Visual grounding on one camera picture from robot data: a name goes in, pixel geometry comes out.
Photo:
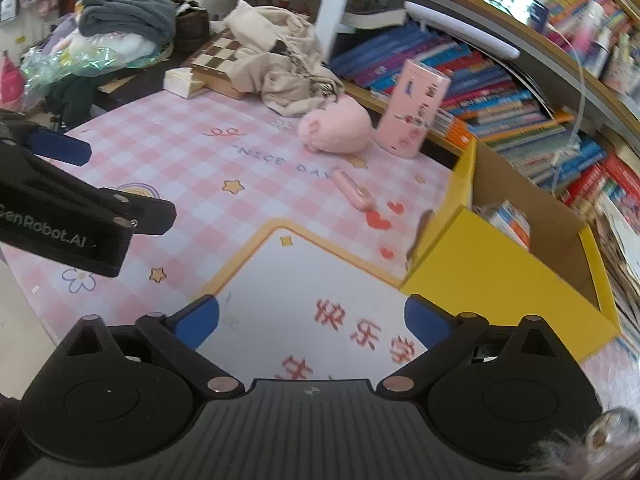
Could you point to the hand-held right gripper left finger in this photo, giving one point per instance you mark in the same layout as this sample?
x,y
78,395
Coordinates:
x,y
197,322

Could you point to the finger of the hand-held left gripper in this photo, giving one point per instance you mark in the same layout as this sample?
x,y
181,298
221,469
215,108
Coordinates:
x,y
150,215
60,147

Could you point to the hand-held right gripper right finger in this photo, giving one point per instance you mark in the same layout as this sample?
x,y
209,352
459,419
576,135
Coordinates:
x,y
427,322

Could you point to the yellow cardboard box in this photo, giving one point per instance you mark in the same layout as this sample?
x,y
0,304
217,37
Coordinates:
x,y
475,280

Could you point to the white orange toothpaste box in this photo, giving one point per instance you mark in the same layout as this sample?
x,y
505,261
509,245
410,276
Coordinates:
x,y
507,222

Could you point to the pink sticker cylinder container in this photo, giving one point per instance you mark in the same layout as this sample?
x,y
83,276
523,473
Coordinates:
x,y
410,110

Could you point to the dark green cloth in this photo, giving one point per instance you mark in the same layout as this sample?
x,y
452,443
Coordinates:
x,y
75,102

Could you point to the pink checked desk mat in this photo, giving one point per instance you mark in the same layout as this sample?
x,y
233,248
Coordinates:
x,y
200,185

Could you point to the iridescent plastic bag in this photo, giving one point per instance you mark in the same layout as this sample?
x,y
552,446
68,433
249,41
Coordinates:
x,y
60,65

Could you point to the pink backpack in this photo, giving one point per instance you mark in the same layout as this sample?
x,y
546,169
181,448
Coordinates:
x,y
10,80

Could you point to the black white tote bag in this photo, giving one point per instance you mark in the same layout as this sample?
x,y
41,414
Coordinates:
x,y
9,10

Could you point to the grey blanket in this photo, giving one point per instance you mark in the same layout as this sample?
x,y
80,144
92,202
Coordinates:
x,y
125,10

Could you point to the small pink handheld device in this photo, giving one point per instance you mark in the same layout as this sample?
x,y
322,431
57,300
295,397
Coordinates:
x,y
352,190

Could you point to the wooden chessboard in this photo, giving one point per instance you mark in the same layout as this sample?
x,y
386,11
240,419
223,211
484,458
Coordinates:
x,y
215,55

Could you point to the dark brown bag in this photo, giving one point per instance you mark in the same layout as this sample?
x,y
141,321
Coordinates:
x,y
192,30

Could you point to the small orange white box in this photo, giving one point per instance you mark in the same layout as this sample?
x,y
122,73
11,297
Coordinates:
x,y
452,130

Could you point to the cream cloth bag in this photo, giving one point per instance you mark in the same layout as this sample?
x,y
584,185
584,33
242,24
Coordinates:
x,y
280,70

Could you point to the stack of magazines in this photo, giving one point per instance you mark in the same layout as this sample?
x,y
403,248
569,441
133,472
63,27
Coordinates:
x,y
625,270

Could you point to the pink plush toy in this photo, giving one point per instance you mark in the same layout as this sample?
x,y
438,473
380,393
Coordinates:
x,y
335,127

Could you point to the grey fuzzy sleeve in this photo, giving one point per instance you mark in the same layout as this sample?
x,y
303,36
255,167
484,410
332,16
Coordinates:
x,y
615,440

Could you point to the row of colourful books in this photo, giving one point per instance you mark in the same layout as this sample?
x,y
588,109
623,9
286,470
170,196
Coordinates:
x,y
475,90

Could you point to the white bookshelf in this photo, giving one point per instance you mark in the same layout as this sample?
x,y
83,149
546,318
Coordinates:
x,y
340,0

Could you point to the white lamp bar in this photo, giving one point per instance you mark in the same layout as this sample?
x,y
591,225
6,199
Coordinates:
x,y
460,27

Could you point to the smartphone on shelf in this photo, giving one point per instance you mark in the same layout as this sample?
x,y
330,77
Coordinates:
x,y
510,0

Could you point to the row of upright paperback books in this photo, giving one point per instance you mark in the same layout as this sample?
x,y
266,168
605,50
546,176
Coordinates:
x,y
565,5

